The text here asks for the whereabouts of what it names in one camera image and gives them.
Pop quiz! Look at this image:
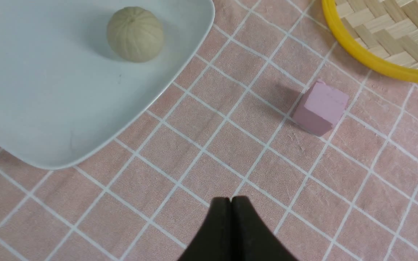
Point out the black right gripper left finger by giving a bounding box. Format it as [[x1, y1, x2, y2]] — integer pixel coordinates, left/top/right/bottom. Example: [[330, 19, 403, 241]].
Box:
[[179, 197, 232, 261]]

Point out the white square plate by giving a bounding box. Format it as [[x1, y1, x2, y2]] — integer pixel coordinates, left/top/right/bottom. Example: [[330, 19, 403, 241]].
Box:
[[0, 0, 216, 170]]

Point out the pink cube block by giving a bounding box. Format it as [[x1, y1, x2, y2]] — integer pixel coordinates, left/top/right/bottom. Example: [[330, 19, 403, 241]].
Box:
[[292, 79, 349, 137]]

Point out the pale green steamed bun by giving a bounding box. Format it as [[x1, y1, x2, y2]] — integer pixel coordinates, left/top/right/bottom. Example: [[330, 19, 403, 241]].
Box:
[[106, 7, 165, 63]]

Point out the pink checkered tablecloth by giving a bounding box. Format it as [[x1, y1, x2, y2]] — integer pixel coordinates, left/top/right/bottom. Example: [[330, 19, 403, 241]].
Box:
[[0, 0, 418, 261]]

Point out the woven bamboo steamer lid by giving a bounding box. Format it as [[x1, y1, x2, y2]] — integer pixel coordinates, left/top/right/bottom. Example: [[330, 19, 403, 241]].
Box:
[[322, 0, 418, 83]]

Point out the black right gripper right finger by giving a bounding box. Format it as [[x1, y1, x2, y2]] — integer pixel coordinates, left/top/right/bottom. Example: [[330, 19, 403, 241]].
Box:
[[231, 196, 297, 261]]

